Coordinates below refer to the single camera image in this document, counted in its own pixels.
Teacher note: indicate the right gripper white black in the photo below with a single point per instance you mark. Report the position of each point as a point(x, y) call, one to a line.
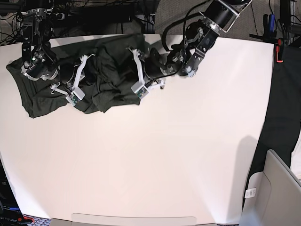
point(73, 94)

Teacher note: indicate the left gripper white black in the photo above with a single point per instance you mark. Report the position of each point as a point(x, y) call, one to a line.
point(146, 81)

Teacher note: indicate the dark green long-sleeve shirt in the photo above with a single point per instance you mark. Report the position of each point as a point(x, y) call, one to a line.
point(110, 73)

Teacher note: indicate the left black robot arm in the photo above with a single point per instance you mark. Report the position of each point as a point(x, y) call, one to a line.
point(199, 34)

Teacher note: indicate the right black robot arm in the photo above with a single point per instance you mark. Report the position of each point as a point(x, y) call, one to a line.
point(39, 61)

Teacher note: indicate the black box under table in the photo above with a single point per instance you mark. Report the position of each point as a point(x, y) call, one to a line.
point(113, 14)

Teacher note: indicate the red clamp lower left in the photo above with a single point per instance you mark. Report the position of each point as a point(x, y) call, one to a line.
point(25, 220)

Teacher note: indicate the red black table clamp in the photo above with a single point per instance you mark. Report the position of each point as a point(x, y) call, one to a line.
point(280, 49)

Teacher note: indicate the white barcode label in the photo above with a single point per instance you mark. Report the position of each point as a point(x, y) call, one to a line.
point(250, 193)

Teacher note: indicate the beige plastic bin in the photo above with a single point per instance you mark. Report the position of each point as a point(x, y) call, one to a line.
point(278, 196)

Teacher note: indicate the blue handled clamp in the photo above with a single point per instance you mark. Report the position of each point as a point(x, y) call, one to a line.
point(268, 25)

